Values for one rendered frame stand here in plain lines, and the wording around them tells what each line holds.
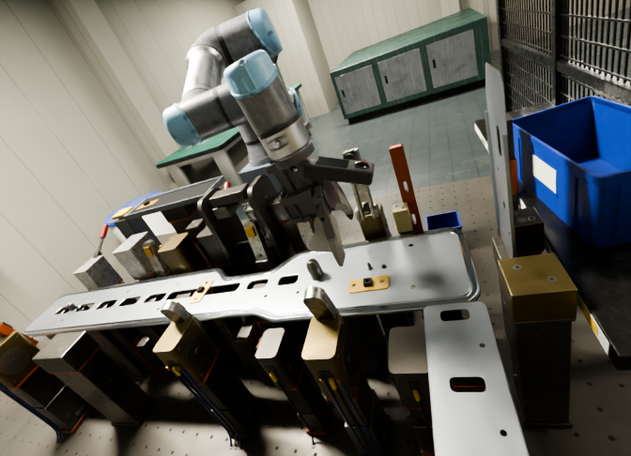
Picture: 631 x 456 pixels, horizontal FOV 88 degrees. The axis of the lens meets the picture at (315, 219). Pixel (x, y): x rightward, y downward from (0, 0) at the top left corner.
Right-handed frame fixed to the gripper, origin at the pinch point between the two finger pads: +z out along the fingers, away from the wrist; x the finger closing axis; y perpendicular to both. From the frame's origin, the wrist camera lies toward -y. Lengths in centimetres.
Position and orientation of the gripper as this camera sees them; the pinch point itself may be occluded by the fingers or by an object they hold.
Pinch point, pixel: (351, 239)
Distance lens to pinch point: 62.4
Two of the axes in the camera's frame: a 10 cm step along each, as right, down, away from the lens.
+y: -8.7, 2.7, 4.0
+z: 4.4, 7.9, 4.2
